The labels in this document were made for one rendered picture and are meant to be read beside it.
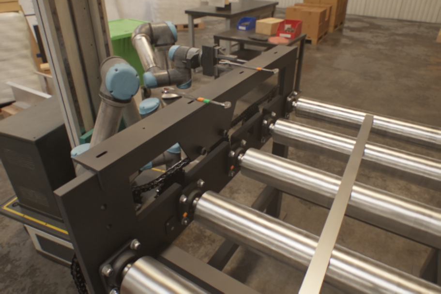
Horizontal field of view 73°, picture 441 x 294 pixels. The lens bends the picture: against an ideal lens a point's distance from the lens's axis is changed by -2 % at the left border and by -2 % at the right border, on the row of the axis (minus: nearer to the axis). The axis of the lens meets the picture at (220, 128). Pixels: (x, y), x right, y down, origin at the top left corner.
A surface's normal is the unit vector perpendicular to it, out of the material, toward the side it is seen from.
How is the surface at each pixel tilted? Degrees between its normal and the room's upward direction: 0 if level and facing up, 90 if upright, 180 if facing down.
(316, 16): 90
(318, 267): 0
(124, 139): 0
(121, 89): 83
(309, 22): 90
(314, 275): 0
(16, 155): 90
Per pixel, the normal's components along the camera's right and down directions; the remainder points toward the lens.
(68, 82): 0.93, 0.18
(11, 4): 0.61, 0.39
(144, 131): 0.00, -0.87
